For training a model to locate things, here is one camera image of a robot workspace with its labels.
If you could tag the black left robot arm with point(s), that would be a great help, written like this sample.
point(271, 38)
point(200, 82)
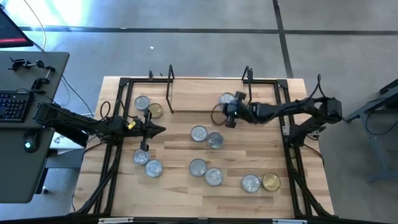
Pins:
point(77, 123)

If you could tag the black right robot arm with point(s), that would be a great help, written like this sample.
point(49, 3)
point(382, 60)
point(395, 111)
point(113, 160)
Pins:
point(295, 109)

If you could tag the black computer mouse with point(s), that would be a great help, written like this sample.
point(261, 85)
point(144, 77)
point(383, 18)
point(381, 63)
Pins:
point(31, 140)

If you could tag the silver frame plate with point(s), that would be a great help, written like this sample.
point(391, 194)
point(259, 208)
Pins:
point(286, 130)

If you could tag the black computer monitor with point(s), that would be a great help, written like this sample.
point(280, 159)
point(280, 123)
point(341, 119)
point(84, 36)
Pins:
point(11, 31)

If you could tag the green tuna can gold lid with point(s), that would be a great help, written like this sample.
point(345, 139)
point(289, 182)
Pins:
point(271, 182)
point(155, 110)

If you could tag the black aluminium table frame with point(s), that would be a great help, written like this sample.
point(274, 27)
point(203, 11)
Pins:
point(136, 81)

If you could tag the blue-grey metal stand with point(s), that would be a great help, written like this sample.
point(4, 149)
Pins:
point(363, 112)

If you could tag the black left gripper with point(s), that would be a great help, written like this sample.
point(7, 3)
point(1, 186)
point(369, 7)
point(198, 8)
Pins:
point(136, 130)

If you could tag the black desk clamp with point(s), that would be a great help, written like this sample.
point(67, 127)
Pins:
point(40, 82)
point(15, 63)

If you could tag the silver metal bracket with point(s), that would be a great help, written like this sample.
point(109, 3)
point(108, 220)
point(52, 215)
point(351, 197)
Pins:
point(289, 221)
point(115, 220)

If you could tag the black keyboard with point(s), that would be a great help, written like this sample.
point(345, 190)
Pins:
point(14, 105)

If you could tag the white box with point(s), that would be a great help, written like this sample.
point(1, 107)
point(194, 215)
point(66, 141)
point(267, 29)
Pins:
point(62, 141)

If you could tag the grey desk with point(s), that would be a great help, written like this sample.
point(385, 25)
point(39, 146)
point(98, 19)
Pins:
point(18, 174)

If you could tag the yellow tape tag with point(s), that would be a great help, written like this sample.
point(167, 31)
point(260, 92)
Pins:
point(132, 125)

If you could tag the teal tuna can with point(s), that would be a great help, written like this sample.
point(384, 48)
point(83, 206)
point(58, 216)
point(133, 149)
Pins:
point(251, 183)
point(141, 156)
point(226, 98)
point(199, 133)

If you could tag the wooden shelf black metal frame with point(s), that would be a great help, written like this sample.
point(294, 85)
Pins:
point(205, 95)

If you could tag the blue tuna can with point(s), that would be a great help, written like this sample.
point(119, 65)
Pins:
point(215, 140)
point(198, 167)
point(142, 103)

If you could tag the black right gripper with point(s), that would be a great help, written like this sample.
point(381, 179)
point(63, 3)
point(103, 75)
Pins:
point(242, 110)

